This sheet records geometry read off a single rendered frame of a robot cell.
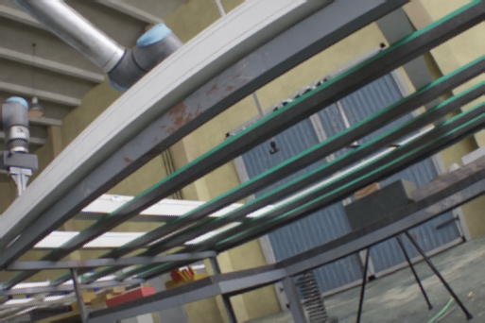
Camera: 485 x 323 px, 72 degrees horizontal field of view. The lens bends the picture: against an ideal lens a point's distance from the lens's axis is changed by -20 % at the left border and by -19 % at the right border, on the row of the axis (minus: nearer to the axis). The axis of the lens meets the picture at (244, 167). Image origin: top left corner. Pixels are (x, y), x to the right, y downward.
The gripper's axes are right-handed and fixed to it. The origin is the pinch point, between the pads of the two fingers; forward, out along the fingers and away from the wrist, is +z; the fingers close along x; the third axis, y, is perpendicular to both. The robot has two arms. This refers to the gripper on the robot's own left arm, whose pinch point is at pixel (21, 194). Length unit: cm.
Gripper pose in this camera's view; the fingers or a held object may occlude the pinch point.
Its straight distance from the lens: 126.8
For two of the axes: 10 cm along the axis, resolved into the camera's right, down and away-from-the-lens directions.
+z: 3.0, 9.0, -3.1
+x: 5.5, 1.0, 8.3
